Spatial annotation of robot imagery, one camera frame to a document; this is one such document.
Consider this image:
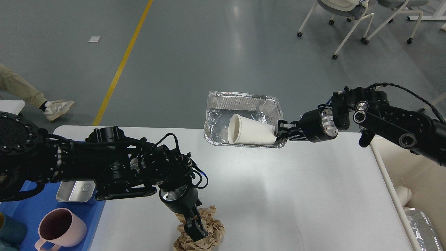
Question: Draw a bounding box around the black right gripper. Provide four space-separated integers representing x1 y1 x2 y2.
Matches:
276 107 339 143

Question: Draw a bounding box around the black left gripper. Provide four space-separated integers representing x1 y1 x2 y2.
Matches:
159 185 208 242

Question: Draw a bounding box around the brown paper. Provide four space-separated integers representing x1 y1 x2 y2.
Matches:
172 205 225 251

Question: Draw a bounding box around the white paper cup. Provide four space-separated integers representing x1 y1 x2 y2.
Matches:
228 114 277 145

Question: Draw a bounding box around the aluminium foil tray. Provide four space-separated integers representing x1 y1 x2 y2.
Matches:
203 91 286 149

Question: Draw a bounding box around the stainless steel rectangular container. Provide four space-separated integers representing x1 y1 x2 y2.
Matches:
55 181 96 205

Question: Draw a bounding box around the pink plastic mug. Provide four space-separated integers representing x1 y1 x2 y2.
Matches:
34 208 87 251

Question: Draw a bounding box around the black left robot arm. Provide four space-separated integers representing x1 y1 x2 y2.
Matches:
0 112 208 241

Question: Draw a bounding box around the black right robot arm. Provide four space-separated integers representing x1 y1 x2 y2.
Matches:
275 83 446 167

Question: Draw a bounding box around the white office chair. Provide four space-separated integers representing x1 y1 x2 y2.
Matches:
361 0 430 45
297 0 374 59

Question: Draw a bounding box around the beige plastic bin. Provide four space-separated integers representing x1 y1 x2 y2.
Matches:
372 136 446 249

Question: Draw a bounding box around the white chair leg right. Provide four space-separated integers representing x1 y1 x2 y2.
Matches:
417 93 446 113

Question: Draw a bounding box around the blue plastic tray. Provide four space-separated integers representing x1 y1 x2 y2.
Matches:
0 182 105 251

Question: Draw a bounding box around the foil tray inside bin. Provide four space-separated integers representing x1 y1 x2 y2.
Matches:
403 207 443 251

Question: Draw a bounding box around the teal object at corner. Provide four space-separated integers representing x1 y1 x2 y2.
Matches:
0 212 27 251

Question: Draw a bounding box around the white side table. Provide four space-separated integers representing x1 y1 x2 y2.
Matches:
0 100 25 115

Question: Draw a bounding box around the person in khaki trousers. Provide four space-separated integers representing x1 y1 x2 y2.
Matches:
0 64 75 121

